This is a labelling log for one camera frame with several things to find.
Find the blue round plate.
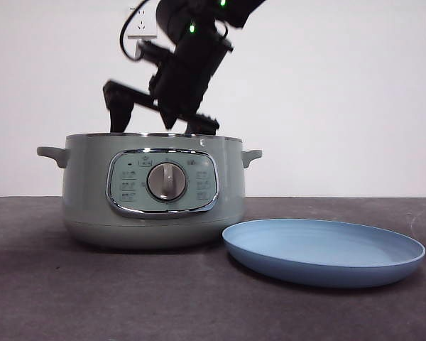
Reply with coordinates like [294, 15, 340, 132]
[222, 218, 426, 288]

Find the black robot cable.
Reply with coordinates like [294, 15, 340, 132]
[119, 0, 153, 64]

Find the white wall socket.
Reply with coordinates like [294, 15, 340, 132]
[126, 5, 158, 39]

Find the pale green electric steamer pot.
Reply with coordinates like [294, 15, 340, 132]
[36, 132, 263, 249]

